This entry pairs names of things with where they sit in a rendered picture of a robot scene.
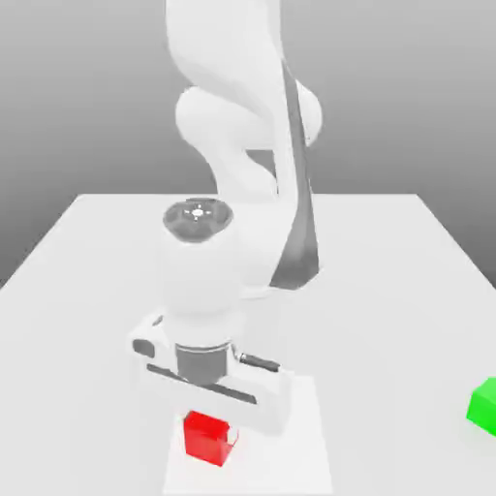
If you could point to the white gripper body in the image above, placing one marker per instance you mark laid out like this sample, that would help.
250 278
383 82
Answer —
267 407

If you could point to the small green cube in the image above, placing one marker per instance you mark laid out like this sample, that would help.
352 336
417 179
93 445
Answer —
483 407

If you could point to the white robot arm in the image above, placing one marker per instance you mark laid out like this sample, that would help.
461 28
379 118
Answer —
201 279

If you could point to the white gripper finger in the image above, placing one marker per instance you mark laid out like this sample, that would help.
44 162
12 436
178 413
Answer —
233 437

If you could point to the small red cube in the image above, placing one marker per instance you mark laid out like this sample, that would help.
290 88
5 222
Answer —
204 438

